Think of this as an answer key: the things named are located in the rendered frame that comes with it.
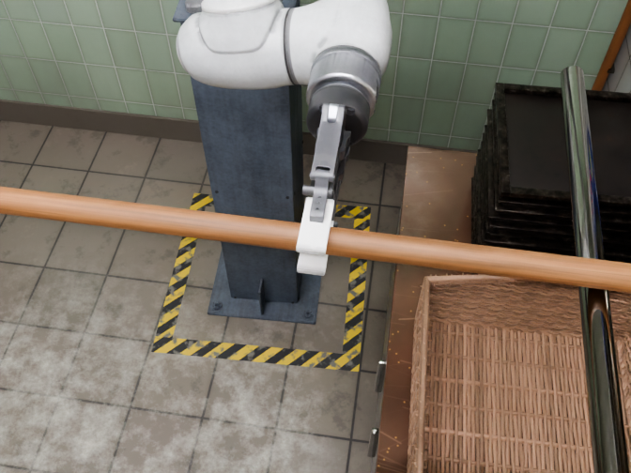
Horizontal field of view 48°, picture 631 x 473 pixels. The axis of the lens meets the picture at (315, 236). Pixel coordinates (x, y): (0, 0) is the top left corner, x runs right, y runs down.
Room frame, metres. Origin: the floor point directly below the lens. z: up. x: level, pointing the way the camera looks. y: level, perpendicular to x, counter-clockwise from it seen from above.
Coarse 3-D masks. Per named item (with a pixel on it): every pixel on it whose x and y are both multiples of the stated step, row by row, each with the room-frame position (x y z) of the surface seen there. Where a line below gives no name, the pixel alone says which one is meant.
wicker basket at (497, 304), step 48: (432, 288) 0.69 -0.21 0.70; (480, 288) 0.68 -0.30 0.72; (528, 288) 0.67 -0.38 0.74; (576, 288) 0.66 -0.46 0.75; (432, 336) 0.65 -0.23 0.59; (480, 336) 0.65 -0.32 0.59; (528, 336) 0.65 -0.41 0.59; (576, 336) 0.65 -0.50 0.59; (624, 336) 0.64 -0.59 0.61; (432, 384) 0.55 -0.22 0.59; (480, 384) 0.55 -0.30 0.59; (576, 384) 0.55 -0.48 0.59; (624, 384) 0.55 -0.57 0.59; (432, 432) 0.46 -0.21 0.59; (480, 432) 0.46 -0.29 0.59; (528, 432) 0.46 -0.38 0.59; (576, 432) 0.46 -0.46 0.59
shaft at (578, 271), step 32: (0, 192) 0.49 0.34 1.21; (32, 192) 0.49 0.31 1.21; (96, 224) 0.46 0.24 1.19; (128, 224) 0.46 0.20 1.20; (160, 224) 0.45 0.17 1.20; (192, 224) 0.45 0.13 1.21; (224, 224) 0.45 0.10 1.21; (256, 224) 0.45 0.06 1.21; (288, 224) 0.45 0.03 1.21; (352, 256) 0.42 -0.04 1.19; (384, 256) 0.41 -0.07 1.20; (416, 256) 0.41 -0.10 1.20; (448, 256) 0.41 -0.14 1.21; (480, 256) 0.41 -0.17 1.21; (512, 256) 0.41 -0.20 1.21; (544, 256) 0.41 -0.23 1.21; (608, 288) 0.38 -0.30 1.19
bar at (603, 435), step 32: (576, 96) 0.68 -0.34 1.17; (576, 128) 0.63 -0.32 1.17; (576, 160) 0.57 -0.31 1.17; (576, 192) 0.53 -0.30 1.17; (576, 224) 0.48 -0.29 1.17; (576, 256) 0.44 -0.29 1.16; (608, 320) 0.35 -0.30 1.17; (608, 352) 0.32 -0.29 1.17; (608, 384) 0.28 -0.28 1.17; (608, 416) 0.25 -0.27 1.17; (608, 448) 0.22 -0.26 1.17
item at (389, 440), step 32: (416, 160) 1.12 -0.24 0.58; (448, 160) 1.12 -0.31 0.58; (416, 192) 1.02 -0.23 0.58; (448, 192) 1.02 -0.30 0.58; (416, 224) 0.93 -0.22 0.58; (448, 224) 0.93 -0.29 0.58; (416, 288) 0.76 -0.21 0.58; (384, 352) 0.80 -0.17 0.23; (384, 384) 0.56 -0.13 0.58; (544, 384) 0.55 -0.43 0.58; (384, 416) 0.49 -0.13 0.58; (576, 416) 0.49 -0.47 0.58; (384, 448) 0.43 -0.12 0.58
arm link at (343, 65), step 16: (336, 48) 0.70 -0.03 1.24; (352, 48) 0.70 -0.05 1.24; (320, 64) 0.68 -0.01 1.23; (336, 64) 0.67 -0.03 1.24; (352, 64) 0.67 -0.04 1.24; (368, 64) 0.68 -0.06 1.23; (320, 80) 0.65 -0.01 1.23; (336, 80) 0.65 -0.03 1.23; (352, 80) 0.65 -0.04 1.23; (368, 80) 0.65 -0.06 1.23; (368, 96) 0.64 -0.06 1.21
